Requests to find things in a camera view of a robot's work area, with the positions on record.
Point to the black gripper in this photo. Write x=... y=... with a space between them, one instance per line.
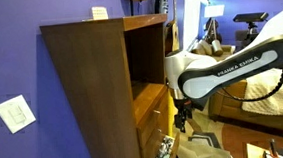
x=184 y=111

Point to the topmost wooden drawer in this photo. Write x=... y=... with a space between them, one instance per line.
x=155 y=118

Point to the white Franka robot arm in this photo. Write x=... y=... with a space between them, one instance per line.
x=193 y=78

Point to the brown wooden shelf cabinet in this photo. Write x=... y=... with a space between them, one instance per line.
x=112 y=71

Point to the brown leather sofa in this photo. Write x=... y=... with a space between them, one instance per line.
x=223 y=109

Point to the grey cloth on floor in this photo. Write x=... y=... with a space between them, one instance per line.
x=194 y=149

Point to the brown acoustic guitar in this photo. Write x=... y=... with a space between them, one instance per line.
x=171 y=33

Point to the white lamp shade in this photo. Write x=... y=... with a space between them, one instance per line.
x=214 y=11

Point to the cream knitted blanket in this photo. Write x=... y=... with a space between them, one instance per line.
x=260 y=85

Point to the wooden side table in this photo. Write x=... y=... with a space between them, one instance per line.
x=254 y=151

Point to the small cream card on cabinet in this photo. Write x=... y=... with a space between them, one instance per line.
x=99 y=13

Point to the black camera on tripod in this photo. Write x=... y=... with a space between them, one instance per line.
x=251 y=19

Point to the white wall light switch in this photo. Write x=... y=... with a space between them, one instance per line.
x=16 y=113

